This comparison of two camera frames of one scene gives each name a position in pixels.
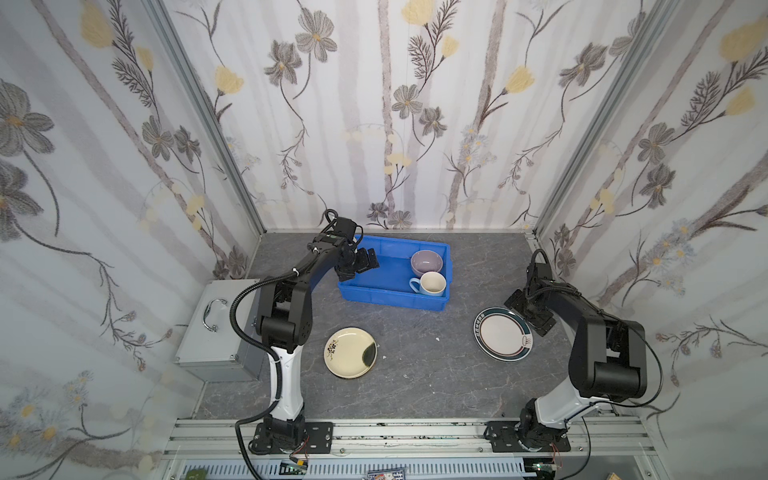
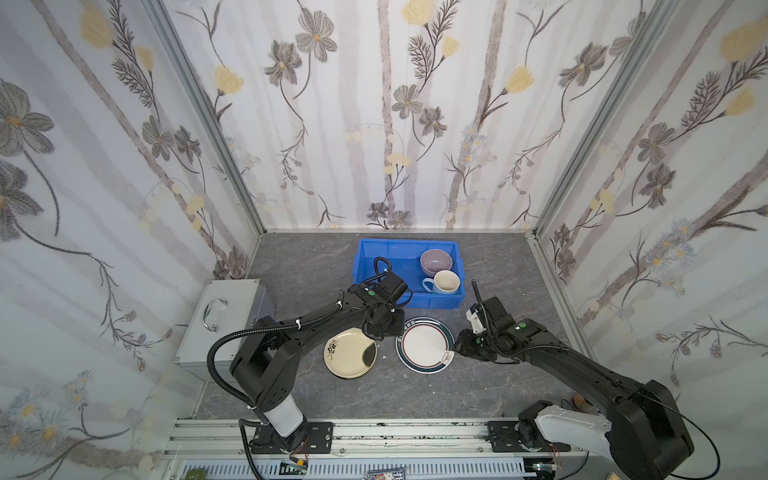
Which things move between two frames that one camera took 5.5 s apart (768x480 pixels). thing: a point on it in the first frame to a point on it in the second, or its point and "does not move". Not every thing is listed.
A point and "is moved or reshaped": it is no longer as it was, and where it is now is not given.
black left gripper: x=354 y=260 to x=380 y=324
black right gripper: x=530 y=310 to x=470 y=344
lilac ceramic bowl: x=425 y=261 is moved or reshaped
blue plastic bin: x=410 y=275 is moved or reshaped
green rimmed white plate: x=503 y=334 is moved or reshaped
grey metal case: x=211 y=350 does not move
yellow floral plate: x=350 y=352 does not move
